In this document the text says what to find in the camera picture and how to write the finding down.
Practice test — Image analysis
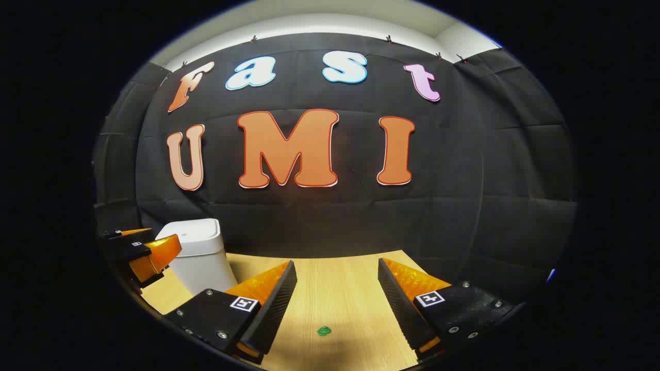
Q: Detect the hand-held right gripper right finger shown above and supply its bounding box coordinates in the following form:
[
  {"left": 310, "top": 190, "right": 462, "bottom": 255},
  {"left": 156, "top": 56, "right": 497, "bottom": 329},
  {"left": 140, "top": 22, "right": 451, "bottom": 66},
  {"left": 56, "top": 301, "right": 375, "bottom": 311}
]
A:
[{"left": 378, "top": 258, "right": 516, "bottom": 361}]

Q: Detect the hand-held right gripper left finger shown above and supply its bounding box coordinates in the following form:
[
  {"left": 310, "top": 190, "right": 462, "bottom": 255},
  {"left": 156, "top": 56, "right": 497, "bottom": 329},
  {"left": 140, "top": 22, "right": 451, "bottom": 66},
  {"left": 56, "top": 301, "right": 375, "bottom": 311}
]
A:
[{"left": 164, "top": 260, "right": 298, "bottom": 365}]

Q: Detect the white desktop garbage bin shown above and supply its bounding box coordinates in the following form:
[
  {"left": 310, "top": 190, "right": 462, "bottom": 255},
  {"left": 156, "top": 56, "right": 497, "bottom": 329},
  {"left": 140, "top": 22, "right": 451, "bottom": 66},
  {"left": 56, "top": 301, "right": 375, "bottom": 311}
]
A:
[{"left": 155, "top": 218, "right": 239, "bottom": 297}]

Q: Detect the wooden desktop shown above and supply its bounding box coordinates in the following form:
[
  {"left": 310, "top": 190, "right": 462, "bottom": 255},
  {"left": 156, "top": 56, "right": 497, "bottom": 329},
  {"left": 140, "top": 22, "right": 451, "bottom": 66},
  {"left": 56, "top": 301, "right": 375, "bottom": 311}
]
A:
[{"left": 140, "top": 250, "right": 439, "bottom": 371}]

